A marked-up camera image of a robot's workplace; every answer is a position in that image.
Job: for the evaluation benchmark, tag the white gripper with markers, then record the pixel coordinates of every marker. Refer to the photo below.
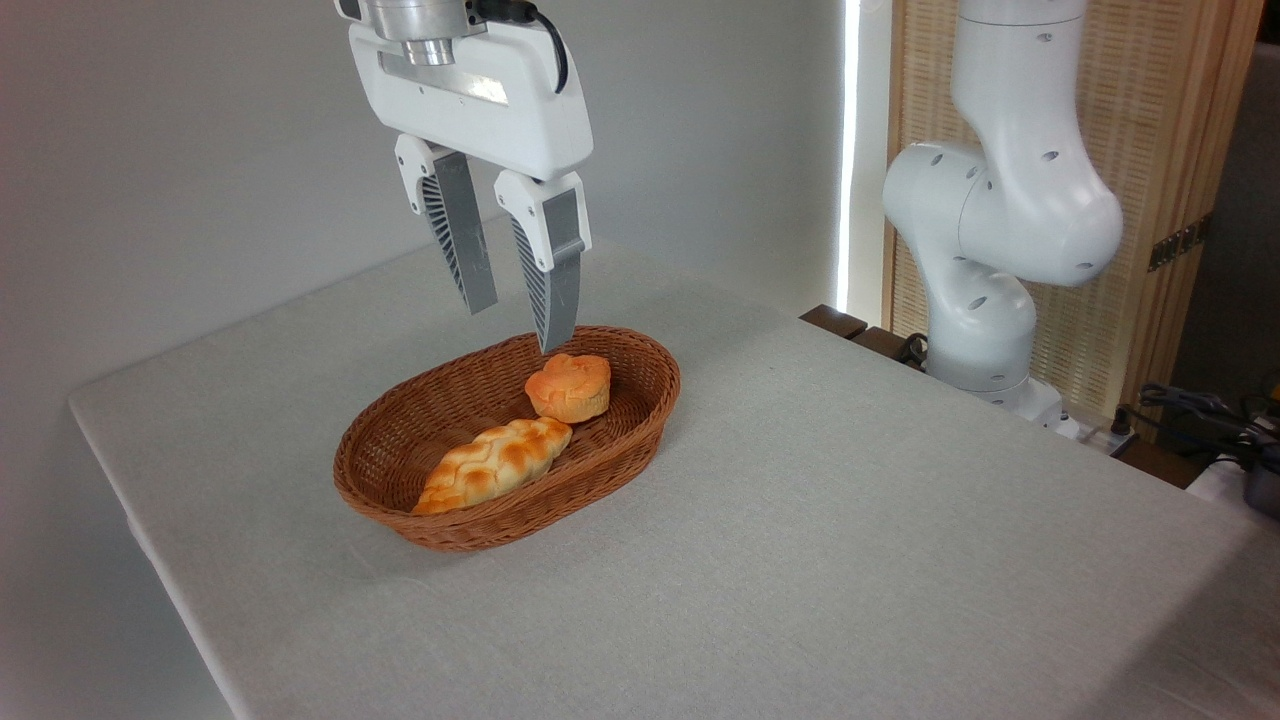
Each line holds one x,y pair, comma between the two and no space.
480,110

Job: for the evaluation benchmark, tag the white power strip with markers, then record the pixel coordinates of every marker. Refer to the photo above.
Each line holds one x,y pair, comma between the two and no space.
1108,440

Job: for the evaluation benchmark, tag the brown woven wicker basket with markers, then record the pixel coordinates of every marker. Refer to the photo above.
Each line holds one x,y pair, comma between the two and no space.
400,440

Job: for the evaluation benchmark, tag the round orange bread bun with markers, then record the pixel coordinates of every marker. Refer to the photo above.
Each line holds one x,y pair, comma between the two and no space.
570,388

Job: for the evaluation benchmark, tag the grey table cloth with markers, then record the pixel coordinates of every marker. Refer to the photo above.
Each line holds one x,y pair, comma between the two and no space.
800,550

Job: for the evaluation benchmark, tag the dark metal screen hinge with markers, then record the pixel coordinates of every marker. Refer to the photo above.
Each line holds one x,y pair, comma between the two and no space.
1180,243

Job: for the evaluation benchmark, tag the braided golden bread loaf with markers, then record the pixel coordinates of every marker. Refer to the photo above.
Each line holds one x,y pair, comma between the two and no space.
490,465

